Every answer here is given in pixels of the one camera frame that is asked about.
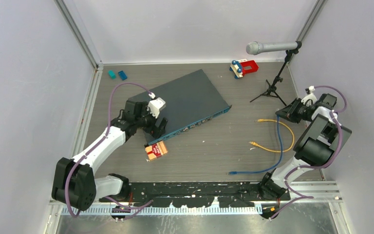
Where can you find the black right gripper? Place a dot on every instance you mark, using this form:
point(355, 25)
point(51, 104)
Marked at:
point(289, 112)

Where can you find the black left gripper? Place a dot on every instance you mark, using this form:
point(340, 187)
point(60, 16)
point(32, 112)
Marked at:
point(153, 130)

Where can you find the dark network switch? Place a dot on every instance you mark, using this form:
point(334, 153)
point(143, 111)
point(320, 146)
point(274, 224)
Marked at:
point(191, 100)

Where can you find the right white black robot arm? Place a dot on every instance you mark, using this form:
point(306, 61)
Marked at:
point(314, 149)

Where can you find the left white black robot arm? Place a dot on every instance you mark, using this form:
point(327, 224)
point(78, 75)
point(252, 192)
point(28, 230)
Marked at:
point(74, 182)

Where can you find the red and gold card box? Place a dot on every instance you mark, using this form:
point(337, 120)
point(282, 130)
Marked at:
point(156, 150)

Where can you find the black microphone tripod stand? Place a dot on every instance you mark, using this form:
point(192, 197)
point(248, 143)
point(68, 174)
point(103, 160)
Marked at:
point(271, 89)

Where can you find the blue plastic block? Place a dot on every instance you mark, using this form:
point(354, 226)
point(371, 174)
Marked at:
point(122, 75)

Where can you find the red white blue toy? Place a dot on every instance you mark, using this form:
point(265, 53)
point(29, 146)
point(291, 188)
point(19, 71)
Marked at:
point(242, 67)

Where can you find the grey microphone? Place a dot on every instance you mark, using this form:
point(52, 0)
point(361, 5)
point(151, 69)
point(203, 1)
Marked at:
point(255, 48)

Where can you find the teal plastic block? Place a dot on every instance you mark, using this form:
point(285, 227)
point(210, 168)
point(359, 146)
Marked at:
point(112, 74)

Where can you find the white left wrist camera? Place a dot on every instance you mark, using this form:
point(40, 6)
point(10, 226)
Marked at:
point(155, 106)

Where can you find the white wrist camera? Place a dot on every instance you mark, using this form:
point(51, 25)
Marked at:
point(155, 106)
point(310, 97)

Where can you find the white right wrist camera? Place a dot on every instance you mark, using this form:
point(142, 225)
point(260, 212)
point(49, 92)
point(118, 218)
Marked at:
point(310, 97)

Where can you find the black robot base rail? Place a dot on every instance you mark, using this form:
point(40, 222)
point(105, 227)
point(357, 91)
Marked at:
point(196, 194)

